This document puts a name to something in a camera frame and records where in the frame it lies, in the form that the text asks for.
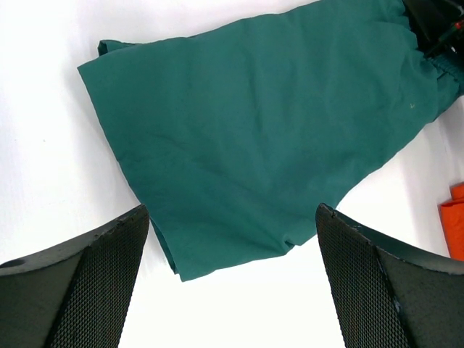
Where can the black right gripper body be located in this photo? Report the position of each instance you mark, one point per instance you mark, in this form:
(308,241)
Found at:
(438,25)

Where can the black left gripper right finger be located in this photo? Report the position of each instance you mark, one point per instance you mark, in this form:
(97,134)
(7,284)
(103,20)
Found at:
(388,293)

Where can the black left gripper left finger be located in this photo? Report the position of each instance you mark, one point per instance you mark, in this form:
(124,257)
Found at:
(77,293)

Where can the orange shorts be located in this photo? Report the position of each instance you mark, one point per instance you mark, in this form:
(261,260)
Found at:
(451,213)

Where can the green shorts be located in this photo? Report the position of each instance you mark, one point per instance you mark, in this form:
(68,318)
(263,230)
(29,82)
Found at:
(233,137)

